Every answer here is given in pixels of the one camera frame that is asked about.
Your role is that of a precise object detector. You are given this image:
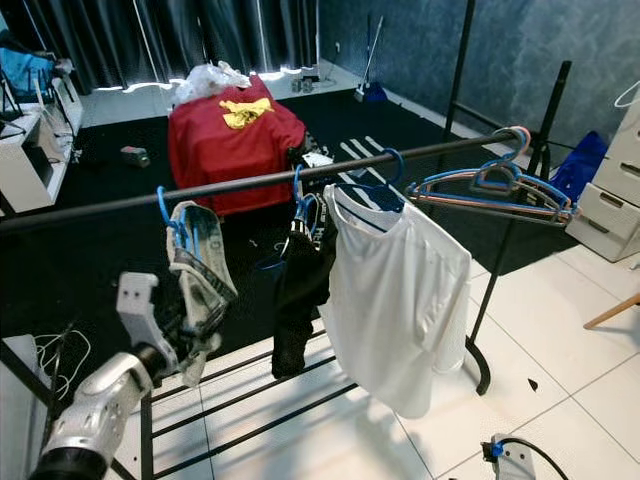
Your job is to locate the grey green garment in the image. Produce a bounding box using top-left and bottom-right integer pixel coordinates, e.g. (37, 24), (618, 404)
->
(168, 200), (239, 389)

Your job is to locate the dark blue thin hanger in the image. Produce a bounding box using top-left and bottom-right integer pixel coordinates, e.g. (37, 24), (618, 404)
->
(157, 185), (211, 346)

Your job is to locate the orange plastic hanger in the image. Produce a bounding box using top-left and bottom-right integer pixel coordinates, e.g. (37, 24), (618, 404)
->
(407, 125), (576, 226)

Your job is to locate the grey plastic hanger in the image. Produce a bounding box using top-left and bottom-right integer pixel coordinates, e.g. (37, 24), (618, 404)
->
(410, 128), (573, 223)

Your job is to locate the black floor mat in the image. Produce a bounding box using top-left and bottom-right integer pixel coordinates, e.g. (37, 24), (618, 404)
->
(0, 90), (576, 401)

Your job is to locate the small black garment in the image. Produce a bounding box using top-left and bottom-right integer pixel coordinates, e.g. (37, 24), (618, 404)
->
(272, 195), (336, 381)

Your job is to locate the black metal clothes rack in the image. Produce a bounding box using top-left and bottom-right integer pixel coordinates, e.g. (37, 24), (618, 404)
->
(0, 0), (576, 480)

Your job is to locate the small grey box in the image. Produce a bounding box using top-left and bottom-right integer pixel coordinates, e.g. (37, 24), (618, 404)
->
(120, 145), (153, 168)

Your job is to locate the red draped cloth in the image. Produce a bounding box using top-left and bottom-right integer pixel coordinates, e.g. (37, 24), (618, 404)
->
(168, 75), (309, 216)

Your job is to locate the white T-shirt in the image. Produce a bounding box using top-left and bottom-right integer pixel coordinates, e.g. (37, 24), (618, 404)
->
(322, 183), (473, 421)

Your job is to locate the yellow cloth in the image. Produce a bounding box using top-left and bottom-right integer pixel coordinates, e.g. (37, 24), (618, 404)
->
(220, 97), (276, 129)

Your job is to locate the white low cabinet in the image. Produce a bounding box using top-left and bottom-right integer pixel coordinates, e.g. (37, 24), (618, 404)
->
(0, 70), (83, 213)

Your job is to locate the white plastic bag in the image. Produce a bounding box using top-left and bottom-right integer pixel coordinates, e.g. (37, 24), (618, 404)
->
(175, 60), (251, 106)

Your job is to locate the dark grey curtain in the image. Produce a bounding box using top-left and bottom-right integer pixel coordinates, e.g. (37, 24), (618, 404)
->
(0, 0), (321, 91)

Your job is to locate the light blue bag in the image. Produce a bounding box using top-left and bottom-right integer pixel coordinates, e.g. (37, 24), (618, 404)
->
(0, 45), (61, 101)

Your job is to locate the blue broom with dustpan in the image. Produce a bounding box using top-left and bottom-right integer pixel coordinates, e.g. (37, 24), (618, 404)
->
(355, 15), (391, 103)

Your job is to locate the dark blue fabric bag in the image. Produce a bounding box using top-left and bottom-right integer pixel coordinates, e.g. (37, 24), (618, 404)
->
(550, 130), (609, 201)

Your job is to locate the white drawer unit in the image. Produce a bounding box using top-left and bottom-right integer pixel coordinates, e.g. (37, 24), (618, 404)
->
(565, 80), (640, 263)

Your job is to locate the white thin cable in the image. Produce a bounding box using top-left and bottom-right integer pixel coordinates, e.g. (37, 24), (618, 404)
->
(32, 330), (93, 376)

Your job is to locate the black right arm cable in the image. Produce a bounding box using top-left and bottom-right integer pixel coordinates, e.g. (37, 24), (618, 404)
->
(495, 437), (568, 480)

